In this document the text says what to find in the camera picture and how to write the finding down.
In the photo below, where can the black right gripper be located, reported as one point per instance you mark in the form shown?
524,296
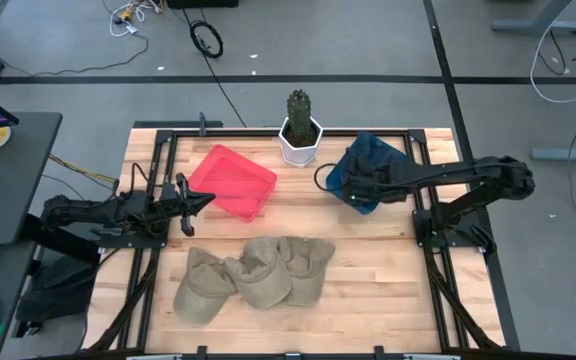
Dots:
363,192

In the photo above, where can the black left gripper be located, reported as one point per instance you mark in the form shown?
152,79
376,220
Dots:
186,220

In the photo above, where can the blue denim hat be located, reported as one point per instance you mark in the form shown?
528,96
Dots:
373,147

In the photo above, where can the beige baseball cap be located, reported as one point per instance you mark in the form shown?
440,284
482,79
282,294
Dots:
263,280
313,260
198,295

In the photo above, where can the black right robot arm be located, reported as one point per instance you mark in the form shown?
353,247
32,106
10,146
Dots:
468,172

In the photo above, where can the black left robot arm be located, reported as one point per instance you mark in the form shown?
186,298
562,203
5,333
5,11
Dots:
93,210

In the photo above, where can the pink plastic bin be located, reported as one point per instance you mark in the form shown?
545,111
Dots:
233,182

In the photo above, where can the white faceted plant pot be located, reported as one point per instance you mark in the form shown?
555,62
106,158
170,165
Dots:
298,155

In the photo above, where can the green cactus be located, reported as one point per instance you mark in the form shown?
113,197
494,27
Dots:
299,115

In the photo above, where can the black bag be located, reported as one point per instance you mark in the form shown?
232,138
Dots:
58,290

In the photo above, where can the black desk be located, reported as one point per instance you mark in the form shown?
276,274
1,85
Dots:
13,175

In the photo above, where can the grey desk foot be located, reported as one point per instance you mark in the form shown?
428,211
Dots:
543,26
568,154

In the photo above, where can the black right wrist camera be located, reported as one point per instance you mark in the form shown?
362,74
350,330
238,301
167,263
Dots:
378,181

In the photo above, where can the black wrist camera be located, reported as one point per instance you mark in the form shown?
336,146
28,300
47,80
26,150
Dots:
378,181
169,192

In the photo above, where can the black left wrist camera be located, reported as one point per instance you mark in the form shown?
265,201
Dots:
169,192

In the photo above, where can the black aluminium table frame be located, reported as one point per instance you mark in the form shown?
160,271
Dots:
218,133

